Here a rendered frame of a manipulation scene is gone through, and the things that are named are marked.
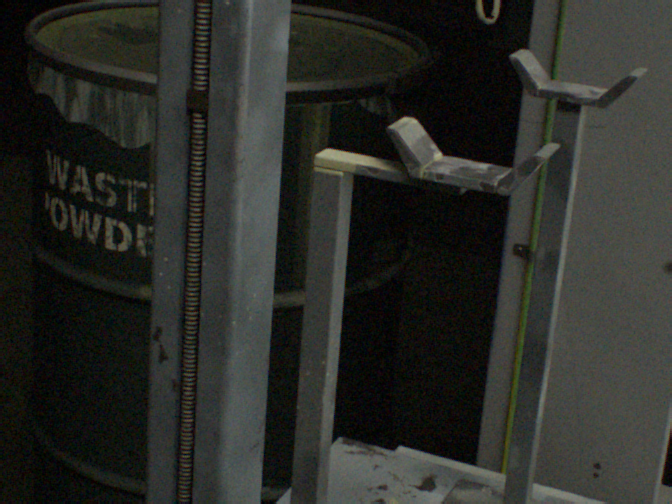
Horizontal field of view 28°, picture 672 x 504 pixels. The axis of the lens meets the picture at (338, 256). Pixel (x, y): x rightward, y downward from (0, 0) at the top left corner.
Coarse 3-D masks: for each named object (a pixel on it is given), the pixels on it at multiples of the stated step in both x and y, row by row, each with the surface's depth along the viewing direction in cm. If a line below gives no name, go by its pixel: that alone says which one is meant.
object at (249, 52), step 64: (192, 0) 76; (256, 0) 75; (192, 64) 78; (256, 64) 77; (192, 128) 79; (256, 128) 79; (192, 192) 80; (256, 192) 80; (192, 256) 81; (256, 256) 82; (192, 320) 83; (256, 320) 84; (192, 384) 84; (256, 384) 86; (192, 448) 86; (256, 448) 89
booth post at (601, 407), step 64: (576, 0) 117; (640, 0) 115; (576, 64) 119; (640, 64) 117; (640, 128) 118; (576, 192) 123; (640, 192) 120; (512, 256) 127; (576, 256) 124; (640, 256) 122; (512, 320) 129; (576, 320) 126; (640, 320) 124; (576, 384) 128; (640, 384) 126; (576, 448) 130; (640, 448) 128
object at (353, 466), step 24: (336, 456) 100; (360, 456) 100; (384, 456) 101; (408, 456) 101; (336, 480) 97; (360, 480) 97; (384, 480) 97; (408, 480) 98; (432, 480) 98; (456, 480) 98; (480, 480) 98
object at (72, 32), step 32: (64, 32) 195; (96, 32) 198; (128, 32) 200; (320, 32) 209; (352, 32) 210; (128, 64) 181; (288, 64) 187; (320, 64) 189; (352, 64) 191; (384, 64) 191
